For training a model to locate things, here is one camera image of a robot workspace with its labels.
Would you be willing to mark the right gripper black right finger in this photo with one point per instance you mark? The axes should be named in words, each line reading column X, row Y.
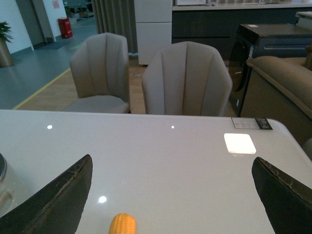
column 287, row 201

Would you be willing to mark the yellow corn cob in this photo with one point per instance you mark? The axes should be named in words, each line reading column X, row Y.
column 123, row 224

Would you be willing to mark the right beige upholstered chair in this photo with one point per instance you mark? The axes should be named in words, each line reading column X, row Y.
column 186, row 78

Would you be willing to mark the beige sofa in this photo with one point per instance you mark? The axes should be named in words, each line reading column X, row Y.
column 281, row 89

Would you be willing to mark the potted green plant gold planter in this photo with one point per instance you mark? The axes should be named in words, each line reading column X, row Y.
column 5, row 37

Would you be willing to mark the left beige upholstered chair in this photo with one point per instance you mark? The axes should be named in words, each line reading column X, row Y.
column 100, row 70

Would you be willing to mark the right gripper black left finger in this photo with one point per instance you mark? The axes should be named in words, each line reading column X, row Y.
column 56, row 208

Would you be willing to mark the dark kitchen counter cabinet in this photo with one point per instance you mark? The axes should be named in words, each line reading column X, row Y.
column 216, row 22

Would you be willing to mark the beige upholstered chair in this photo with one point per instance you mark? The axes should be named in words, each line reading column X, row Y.
column 100, row 70
column 186, row 78

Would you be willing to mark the grey curtain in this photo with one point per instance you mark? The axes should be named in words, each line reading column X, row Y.
column 117, row 17

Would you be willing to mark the black white table label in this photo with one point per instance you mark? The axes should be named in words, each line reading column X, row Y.
column 251, row 123

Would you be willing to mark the red fire extinguisher box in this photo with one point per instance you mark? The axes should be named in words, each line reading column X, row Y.
column 65, row 28

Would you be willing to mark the white refrigerator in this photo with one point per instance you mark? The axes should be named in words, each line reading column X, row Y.
column 153, row 27

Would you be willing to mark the steel pot with beige handles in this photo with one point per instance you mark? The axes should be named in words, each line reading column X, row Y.
column 6, row 187

